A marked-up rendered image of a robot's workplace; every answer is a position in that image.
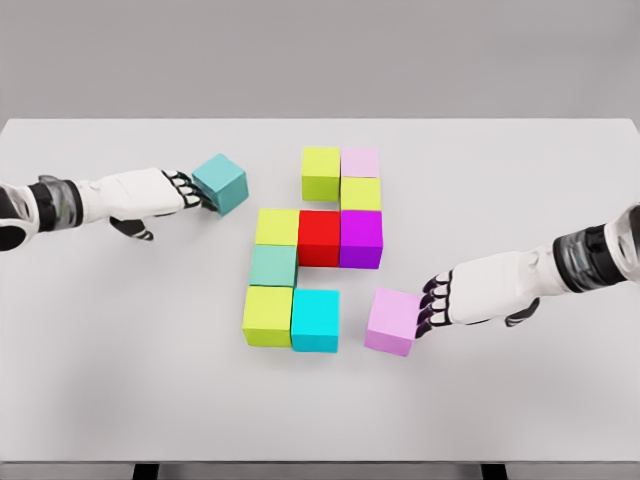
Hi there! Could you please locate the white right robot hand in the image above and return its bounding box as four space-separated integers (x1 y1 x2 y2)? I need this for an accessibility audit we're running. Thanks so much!
414 251 541 339

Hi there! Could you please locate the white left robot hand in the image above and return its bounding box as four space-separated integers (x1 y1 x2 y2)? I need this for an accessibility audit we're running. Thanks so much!
98 168 220 243

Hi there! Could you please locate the yellow-green cube block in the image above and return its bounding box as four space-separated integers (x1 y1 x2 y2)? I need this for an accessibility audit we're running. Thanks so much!
301 146 342 203
242 285 295 349
339 176 383 213
254 208 301 248

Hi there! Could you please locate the pale pink cube block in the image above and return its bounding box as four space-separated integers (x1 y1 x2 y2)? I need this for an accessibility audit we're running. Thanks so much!
340 146 381 180

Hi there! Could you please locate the cyan cube block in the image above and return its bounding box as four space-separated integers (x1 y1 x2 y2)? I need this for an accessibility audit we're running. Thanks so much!
290 288 341 354

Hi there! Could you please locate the mint green cube block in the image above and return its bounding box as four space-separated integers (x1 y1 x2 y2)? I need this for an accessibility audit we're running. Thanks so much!
248 243 300 289

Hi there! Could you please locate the teal cube block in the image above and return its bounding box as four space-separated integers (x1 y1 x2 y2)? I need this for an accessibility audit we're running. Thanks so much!
191 153 249 217

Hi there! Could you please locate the purple cube block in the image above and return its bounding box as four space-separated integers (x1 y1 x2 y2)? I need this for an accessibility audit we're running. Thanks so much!
338 209 384 270

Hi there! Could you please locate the red cube block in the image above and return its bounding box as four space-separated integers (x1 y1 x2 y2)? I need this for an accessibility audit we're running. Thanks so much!
297 209 342 267

